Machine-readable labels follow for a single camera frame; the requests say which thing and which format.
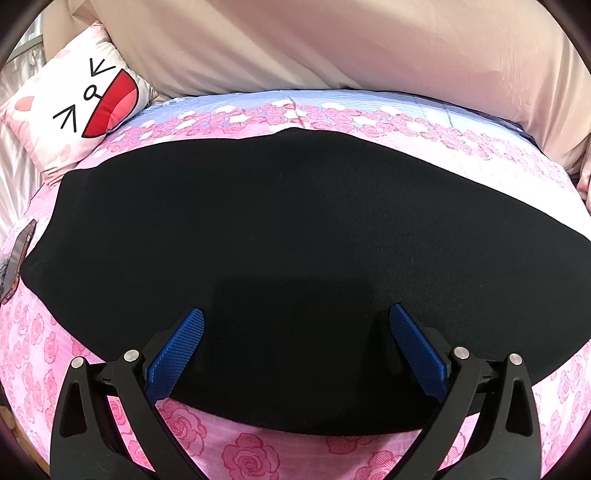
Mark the pink satin cloth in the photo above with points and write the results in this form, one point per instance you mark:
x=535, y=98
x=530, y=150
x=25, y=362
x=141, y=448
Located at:
x=13, y=184

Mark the cartoon face pillow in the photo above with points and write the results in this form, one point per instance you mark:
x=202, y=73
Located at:
x=46, y=106

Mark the black pants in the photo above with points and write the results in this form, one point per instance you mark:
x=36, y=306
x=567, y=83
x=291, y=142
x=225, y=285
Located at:
x=277, y=230

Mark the beige duvet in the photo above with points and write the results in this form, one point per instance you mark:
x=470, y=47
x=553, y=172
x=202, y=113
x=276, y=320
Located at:
x=323, y=46

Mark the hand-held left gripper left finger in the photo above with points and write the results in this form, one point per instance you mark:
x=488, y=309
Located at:
x=181, y=347

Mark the pink floral bedsheet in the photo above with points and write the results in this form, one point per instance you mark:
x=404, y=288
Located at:
x=258, y=454

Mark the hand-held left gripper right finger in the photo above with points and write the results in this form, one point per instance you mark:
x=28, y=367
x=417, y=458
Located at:
x=415, y=347

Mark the phone in pink case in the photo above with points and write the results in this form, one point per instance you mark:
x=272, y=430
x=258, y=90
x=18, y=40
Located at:
x=18, y=253

